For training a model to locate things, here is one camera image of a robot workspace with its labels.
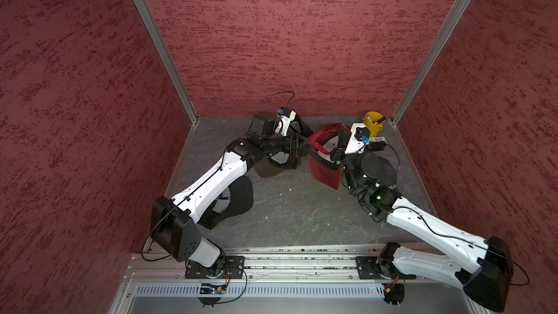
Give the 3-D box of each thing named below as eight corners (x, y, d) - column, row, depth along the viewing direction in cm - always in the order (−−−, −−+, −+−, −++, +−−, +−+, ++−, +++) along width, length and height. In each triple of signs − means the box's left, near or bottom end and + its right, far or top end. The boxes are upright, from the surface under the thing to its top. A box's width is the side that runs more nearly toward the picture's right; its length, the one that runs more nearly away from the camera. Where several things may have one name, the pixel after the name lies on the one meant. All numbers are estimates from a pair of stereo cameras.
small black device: (367, 150, 110) (369, 146, 107) (365, 145, 112) (367, 141, 110) (385, 150, 110) (387, 147, 107) (382, 145, 112) (385, 141, 110)
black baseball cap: (201, 225, 85) (197, 220, 81) (242, 178, 99) (240, 173, 95) (223, 242, 81) (220, 238, 77) (262, 191, 95) (261, 186, 91)
